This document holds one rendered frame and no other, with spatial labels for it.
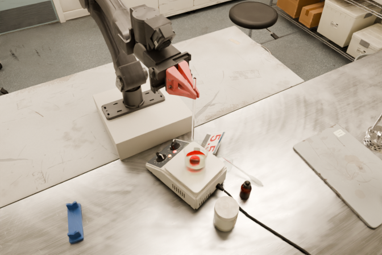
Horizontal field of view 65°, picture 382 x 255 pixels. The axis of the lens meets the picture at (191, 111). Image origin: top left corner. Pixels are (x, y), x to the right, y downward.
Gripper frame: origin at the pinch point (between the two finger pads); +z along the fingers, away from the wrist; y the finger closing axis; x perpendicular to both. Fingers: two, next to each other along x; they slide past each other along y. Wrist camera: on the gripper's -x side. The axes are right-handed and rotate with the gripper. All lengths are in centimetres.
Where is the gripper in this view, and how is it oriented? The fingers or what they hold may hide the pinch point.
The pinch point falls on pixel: (195, 93)
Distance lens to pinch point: 60.4
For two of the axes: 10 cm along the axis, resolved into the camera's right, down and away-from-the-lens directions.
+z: 6.1, 5.9, -5.2
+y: 7.9, -4.4, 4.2
